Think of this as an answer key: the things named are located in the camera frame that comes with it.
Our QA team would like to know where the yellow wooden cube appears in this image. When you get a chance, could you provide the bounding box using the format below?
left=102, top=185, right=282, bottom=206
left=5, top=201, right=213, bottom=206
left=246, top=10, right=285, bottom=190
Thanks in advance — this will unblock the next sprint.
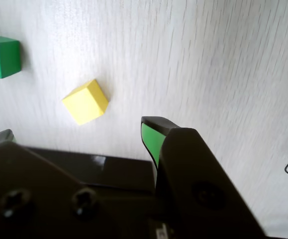
left=61, top=79, right=109, bottom=126

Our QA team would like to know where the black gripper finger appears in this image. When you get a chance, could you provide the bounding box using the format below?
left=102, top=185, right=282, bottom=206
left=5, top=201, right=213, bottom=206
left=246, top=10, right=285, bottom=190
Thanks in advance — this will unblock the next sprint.
left=141, top=116, right=268, bottom=239
left=0, top=128, right=124, bottom=239

